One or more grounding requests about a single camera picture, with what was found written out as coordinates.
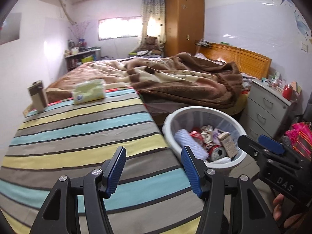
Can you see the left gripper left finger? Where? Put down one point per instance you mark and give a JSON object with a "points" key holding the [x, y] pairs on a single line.
{"points": [[112, 170]]}

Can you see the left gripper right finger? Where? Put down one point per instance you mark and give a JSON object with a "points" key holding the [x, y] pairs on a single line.
{"points": [[196, 172]]}

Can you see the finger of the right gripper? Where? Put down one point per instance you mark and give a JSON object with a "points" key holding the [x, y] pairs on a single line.
{"points": [[252, 148], [271, 145]]}

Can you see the red soda can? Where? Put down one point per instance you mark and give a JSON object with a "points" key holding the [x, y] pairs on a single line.
{"points": [[215, 152]]}

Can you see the green white tall box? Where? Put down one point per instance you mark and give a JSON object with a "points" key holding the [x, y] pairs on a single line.
{"points": [[228, 144]]}

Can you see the white foam net sleeve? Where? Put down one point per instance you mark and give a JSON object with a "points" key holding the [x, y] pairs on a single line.
{"points": [[183, 138]]}

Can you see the clear plastic bottle red label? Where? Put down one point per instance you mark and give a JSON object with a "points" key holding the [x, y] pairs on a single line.
{"points": [[195, 133]]}

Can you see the patterned paper cup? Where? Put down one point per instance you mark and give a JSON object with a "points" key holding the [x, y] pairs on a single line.
{"points": [[207, 134]]}

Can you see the purple grape juice carton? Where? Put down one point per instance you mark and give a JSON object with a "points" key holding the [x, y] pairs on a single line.
{"points": [[216, 133]]}

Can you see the white trash bin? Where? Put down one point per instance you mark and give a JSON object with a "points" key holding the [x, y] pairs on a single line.
{"points": [[195, 116]]}

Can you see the right hand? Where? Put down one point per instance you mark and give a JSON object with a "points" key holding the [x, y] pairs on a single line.
{"points": [[277, 211]]}

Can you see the grey bedside drawer cabinet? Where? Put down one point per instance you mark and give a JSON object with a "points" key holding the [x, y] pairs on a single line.
{"points": [[266, 112]]}

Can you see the striped table cloth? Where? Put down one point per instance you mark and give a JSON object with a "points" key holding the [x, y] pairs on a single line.
{"points": [[153, 195]]}

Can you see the red candle jar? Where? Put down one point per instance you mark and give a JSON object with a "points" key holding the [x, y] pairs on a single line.
{"points": [[287, 92]]}

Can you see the wooden headboard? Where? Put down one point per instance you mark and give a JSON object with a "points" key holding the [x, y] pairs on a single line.
{"points": [[248, 62]]}

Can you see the yellow tissue pack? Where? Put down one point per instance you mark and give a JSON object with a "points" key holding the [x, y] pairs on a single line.
{"points": [[89, 91]]}

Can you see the brown fleece blanket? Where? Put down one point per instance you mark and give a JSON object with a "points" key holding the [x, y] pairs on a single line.
{"points": [[183, 79]]}

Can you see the brown beige travel mug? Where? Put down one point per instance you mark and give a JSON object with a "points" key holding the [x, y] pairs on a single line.
{"points": [[38, 96]]}

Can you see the cluttered shelf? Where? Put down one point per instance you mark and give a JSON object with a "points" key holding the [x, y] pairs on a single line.
{"points": [[78, 54]]}

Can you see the brown teddy bear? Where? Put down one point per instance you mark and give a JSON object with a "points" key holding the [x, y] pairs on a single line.
{"points": [[151, 44]]}

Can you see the orange wooden wardrobe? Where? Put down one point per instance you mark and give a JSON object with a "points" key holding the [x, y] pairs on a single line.
{"points": [[184, 25]]}

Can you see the floral curtain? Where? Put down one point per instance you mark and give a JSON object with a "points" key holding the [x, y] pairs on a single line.
{"points": [[154, 10]]}

